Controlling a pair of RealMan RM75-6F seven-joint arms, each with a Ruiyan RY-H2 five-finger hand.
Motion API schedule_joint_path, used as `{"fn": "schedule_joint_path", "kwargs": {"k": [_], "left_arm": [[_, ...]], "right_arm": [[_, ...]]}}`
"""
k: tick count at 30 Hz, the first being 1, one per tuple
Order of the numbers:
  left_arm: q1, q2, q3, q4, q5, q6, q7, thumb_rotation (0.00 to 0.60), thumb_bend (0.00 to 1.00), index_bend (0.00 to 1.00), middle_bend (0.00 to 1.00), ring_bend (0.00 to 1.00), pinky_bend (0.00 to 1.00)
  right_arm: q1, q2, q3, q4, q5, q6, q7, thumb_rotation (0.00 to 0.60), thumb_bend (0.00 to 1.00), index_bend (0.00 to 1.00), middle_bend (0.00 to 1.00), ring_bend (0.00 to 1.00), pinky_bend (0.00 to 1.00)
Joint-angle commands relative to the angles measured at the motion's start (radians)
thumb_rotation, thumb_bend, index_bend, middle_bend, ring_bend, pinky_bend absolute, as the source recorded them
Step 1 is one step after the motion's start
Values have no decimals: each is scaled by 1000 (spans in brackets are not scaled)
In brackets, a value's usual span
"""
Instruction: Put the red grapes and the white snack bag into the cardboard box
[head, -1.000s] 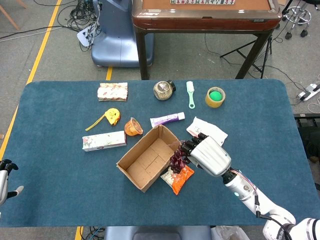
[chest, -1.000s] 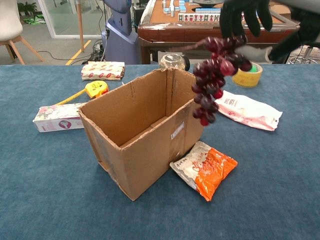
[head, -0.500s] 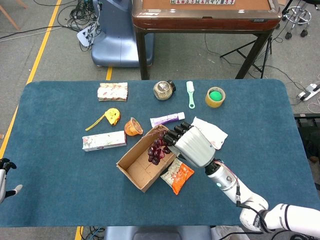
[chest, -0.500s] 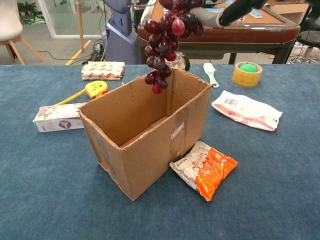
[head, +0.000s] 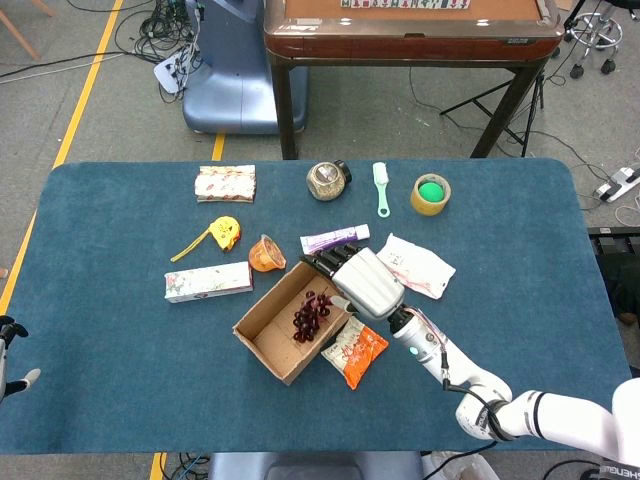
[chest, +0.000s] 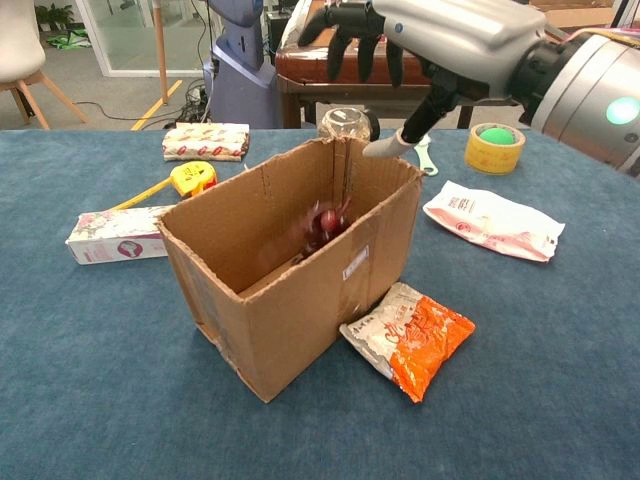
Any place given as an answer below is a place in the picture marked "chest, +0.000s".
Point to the orange white snack bag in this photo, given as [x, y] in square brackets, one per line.
[415, 340]

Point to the white chair wooden legs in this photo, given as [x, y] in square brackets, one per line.
[17, 45]

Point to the white and pink carton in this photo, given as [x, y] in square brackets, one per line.
[115, 235]

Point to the yellow tape measure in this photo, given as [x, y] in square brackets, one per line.
[192, 177]

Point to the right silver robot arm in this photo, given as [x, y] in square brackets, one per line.
[585, 90]

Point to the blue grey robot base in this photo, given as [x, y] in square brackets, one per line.
[240, 85]

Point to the brown cardboard carton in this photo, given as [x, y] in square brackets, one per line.
[575, 12]

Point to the green potted plant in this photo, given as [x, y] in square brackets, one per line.
[55, 15]

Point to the brown mahjong table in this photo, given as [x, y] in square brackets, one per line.
[305, 67]

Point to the white pink snack bag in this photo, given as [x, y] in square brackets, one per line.
[495, 220]

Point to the blue felt table cover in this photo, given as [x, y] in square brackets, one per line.
[100, 375]

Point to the yellow packing tape roll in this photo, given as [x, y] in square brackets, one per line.
[492, 157]

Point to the open brown cardboard box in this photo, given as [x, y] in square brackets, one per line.
[290, 325]

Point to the white red patterned tissue pack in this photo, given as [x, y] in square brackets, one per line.
[205, 142]

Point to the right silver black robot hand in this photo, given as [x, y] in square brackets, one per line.
[460, 35]

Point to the green ball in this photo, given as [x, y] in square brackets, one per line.
[496, 136]

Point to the wooden pole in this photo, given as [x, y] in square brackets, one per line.
[161, 50]

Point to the purple grape bunch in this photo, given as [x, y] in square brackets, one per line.
[327, 222]

